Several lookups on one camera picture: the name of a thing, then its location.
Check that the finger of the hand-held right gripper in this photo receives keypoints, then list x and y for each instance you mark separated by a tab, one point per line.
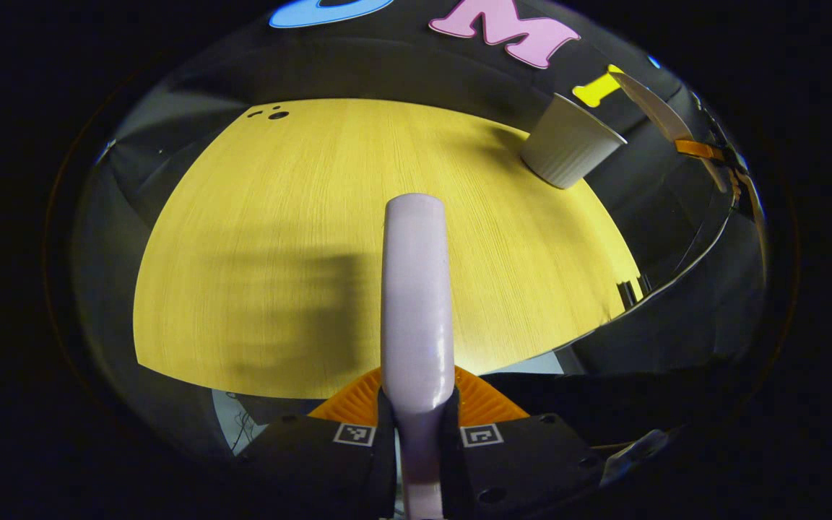
698	149

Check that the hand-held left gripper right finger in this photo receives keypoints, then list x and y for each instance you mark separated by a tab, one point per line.
531	462

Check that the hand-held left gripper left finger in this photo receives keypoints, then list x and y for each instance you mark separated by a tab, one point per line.
300	462

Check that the white ribbed garbage bin cup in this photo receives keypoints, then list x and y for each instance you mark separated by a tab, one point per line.
568	148

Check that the light purple small broom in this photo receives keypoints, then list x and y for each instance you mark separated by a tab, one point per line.
416	289

